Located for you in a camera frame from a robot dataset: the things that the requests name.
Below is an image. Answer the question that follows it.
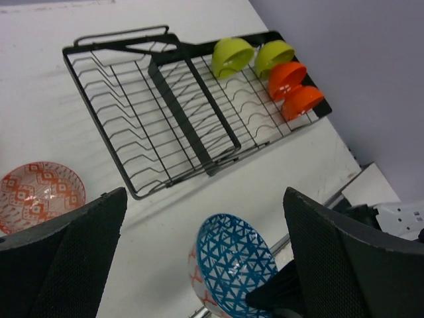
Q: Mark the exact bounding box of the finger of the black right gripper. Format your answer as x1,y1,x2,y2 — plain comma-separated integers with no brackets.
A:
245,260,303,315

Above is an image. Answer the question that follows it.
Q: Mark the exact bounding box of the orange bowl rear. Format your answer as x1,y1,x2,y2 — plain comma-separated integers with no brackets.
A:
268,62,307,101

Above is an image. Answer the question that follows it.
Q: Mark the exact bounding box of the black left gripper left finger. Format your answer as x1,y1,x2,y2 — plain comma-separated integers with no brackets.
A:
1,187,128,317

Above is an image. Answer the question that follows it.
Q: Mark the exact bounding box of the lime green bowl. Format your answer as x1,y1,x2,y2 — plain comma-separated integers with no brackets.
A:
211,37,254,80
254,40,295,78

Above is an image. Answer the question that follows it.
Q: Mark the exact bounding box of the orange bowl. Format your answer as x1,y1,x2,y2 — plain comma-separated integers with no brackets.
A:
268,62,307,101
282,85,324,121

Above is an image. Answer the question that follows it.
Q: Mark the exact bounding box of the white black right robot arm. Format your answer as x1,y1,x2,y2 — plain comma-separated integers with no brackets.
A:
246,200,423,317

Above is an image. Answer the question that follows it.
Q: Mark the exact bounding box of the red pink patterned bowl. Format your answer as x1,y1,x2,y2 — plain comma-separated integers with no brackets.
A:
1,162,86,236

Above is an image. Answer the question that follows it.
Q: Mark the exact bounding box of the black wire dish rack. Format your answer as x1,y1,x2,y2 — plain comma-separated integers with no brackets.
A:
62,25,332,199

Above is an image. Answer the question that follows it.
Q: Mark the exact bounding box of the orange bowl front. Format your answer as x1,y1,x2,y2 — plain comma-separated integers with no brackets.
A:
282,85,324,121

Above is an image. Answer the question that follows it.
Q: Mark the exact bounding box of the blue white patterned bowl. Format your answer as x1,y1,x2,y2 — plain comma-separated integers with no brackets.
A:
187,213,278,317

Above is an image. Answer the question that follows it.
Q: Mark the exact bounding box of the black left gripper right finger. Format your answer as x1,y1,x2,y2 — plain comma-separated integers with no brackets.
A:
283,187,423,317

